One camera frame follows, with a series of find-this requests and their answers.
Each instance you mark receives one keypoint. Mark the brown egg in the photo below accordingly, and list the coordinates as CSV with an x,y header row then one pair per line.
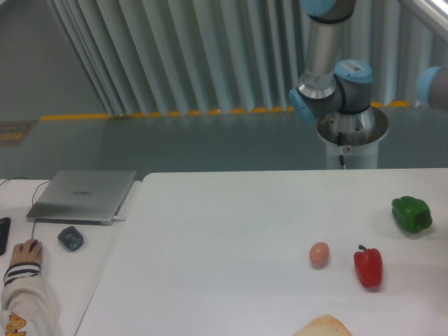
x,y
319,255

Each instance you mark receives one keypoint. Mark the white usb dongle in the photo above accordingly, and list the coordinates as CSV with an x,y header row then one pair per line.
x,y
118,219

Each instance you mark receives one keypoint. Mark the black phone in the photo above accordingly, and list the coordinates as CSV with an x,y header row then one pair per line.
x,y
5,224

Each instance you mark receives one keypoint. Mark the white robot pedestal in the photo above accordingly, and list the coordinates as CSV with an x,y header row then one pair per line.
x,y
352,140

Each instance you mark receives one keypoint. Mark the grey pleated curtain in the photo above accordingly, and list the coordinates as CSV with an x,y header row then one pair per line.
x,y
182,57

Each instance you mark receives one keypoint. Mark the green bell pepper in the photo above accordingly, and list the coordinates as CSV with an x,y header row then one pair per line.
x,y
411,214

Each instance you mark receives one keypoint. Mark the cream striped sleeve forearm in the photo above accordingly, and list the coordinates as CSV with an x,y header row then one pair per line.
x,y
25,305

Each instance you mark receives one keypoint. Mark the dark grey small case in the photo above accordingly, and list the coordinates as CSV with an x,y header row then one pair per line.
x,y
71,238

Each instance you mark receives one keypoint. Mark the red bell pepper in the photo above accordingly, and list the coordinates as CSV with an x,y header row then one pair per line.
x,y
368,266

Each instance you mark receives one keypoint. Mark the silver closed laptop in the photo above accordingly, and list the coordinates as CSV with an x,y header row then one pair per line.
x,y
82,197

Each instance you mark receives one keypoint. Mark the person's hand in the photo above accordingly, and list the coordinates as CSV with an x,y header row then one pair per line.
x,y
27,256

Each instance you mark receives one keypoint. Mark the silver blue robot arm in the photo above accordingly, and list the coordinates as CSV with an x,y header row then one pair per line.
x,y
322,52

